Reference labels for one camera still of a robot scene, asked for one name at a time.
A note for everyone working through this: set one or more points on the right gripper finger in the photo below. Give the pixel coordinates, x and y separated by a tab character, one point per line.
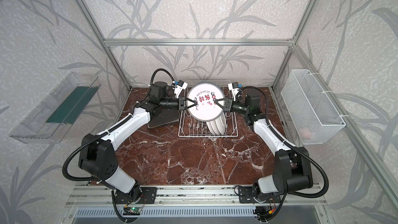
220	101
220	107

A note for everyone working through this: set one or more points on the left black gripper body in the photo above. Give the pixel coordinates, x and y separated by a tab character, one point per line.
182	103

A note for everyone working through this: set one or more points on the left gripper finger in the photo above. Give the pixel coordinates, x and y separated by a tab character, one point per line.
191	100
191	106

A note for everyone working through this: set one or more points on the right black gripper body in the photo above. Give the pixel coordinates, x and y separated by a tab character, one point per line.
228	104

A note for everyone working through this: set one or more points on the white round plate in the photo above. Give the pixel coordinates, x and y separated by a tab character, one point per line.
221	123
214	127
210	128
205	93

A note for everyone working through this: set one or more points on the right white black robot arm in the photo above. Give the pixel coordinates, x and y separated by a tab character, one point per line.
292	170

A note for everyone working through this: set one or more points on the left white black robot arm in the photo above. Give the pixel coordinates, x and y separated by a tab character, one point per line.
97	155

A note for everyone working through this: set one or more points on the pink object in basket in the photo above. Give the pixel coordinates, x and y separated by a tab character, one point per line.
306	134

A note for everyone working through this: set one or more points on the green led circuit board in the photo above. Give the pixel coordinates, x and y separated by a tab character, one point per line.
132	210

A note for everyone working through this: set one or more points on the white wire dish rack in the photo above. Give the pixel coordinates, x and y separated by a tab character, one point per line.
190	127

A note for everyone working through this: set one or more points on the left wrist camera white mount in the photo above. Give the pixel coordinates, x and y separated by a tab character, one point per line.
178	87

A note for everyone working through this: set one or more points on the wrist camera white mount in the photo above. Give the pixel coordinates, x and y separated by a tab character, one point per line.
178	87
234	89

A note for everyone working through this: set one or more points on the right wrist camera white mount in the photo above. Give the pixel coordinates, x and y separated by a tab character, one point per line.
234	89

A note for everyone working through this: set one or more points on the white mesh wall basket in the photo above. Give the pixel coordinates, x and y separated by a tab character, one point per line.
309	106

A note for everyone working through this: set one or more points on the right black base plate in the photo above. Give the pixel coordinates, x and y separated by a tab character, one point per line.
248	194

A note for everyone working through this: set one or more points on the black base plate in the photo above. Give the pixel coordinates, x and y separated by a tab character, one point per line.
142	195
248	194

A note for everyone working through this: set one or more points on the aluminium frame crossbar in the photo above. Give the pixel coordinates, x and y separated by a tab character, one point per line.
198	42

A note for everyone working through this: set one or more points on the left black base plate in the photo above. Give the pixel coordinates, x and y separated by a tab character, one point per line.
142	195

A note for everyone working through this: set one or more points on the clear plastic wall shelf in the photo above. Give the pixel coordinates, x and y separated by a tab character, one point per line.
50	121

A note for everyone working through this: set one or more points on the aluminium front rail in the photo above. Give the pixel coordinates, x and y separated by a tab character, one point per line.
165	196

